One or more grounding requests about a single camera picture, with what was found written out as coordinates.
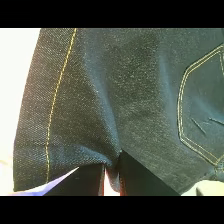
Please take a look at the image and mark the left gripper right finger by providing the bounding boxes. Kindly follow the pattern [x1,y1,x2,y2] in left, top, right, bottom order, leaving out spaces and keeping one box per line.
[118,150,181,197]

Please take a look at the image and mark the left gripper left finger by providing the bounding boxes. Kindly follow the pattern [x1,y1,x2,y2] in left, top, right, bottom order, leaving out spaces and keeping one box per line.
[44,162,107,197]

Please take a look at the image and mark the dark blue jeans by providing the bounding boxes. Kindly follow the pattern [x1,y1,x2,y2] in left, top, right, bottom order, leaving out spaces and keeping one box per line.
[12,28,224,196]

